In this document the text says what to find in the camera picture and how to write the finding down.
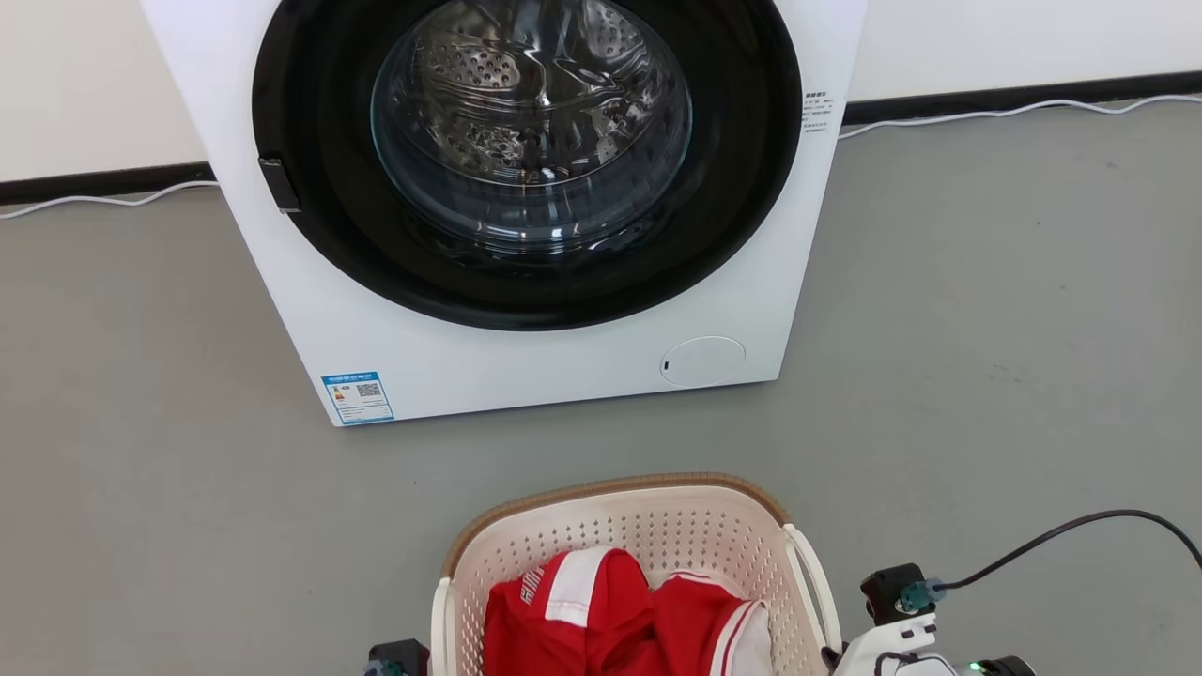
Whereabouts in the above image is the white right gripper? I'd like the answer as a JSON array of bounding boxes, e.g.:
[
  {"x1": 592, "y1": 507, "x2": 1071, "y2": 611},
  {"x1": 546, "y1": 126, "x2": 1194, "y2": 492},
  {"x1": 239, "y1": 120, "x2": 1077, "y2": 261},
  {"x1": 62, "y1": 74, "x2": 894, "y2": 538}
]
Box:
[{"x1": 820, "y1": 614, "x2": 961, "y2": 676}]

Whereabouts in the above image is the cream perforated laundry basket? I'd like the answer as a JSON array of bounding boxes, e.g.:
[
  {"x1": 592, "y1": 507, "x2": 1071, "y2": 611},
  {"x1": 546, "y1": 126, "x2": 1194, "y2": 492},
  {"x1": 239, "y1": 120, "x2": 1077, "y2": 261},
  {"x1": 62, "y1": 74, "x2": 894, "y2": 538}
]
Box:
[{"x1": 430, "y1": 472, "x2": 843, "y2": 676}]

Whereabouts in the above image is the red and white jersey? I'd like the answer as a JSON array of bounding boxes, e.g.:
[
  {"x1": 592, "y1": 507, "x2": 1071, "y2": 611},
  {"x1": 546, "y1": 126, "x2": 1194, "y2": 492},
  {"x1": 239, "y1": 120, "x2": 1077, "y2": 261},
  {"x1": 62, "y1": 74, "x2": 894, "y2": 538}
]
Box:
[{"x1": 482, "y1": 546, "x2": 773, "y2": 676}]

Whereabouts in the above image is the round white filter cover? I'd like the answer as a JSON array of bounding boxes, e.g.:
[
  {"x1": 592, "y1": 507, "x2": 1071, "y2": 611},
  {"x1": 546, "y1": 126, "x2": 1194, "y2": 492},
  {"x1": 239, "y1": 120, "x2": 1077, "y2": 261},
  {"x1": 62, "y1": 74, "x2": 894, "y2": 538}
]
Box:
[{"x1": 659, "y1": 336, "x2": 747, "y2": 388}]

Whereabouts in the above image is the blue energy label sticker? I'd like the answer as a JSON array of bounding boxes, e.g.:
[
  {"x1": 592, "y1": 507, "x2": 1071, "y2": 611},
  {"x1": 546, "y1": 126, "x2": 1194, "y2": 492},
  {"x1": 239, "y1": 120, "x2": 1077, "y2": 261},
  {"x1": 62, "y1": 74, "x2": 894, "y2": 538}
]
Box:
[{"x1": 321, "y1": 372, "x2": 395, "y2": 426}]

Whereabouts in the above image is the white front-load washing machine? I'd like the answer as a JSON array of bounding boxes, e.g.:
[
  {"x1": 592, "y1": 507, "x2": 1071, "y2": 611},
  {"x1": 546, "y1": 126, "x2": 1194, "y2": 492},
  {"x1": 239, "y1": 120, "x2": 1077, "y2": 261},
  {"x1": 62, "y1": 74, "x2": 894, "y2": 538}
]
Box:
[{"x1": 141, "y1": 0, "x2": 870, "y2": 428}]

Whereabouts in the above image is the black baseboard strip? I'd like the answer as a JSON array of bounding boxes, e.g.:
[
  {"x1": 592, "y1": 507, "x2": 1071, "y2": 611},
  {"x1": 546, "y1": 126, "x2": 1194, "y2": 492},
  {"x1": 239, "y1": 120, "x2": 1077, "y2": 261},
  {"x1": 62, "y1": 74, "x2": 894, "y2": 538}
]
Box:
[
  {"x1": 0, "y1": 161, "x2": 217, "y2": 206},
  {"x1": 843, "y1": 71, "x2": 1202, "y2": 126}
]

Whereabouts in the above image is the steel washer drum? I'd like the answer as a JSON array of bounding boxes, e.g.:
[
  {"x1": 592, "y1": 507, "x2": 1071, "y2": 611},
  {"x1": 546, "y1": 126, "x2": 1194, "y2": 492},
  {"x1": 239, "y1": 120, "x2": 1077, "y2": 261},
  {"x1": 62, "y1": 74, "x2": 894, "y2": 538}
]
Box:
[{"x1": 374, "y1": 0, "x2": 693, "y2": 238}]

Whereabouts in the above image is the black round washer door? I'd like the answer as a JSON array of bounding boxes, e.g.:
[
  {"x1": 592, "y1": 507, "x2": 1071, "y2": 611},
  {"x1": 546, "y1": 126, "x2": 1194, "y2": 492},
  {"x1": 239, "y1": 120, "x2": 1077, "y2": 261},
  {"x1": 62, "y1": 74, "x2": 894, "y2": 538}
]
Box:
[{"x1": 252, "y1": 0, "x2": 804, "y2": 331}]

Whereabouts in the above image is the black camera cable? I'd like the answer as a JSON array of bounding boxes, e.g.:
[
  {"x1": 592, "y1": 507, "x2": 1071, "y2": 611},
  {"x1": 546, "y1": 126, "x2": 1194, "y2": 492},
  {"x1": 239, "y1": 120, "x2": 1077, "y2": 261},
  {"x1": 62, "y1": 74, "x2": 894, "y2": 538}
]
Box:
[{"x1": 930, "y1": 509, "x2": 1202, "y2": 592}]

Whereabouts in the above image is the white floor cable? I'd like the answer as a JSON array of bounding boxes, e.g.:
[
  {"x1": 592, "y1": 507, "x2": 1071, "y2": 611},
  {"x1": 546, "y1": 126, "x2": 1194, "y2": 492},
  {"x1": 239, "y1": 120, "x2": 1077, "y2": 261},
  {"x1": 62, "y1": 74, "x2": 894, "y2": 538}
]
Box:
[
  {"x1": 0, "y1": 180, "x2": 222, "y2": 221},
  {"x1": 839, "y1": 94, "x2": 1202, "y2": 141}
]

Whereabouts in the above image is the black washer door handle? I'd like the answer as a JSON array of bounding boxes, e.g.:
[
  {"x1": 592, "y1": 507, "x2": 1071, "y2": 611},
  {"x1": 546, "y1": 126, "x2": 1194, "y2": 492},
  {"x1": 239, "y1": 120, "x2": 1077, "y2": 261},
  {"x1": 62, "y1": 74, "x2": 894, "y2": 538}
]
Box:
[{"x1": 258, "y1": 156, "x2": 303, "y2": 215}]

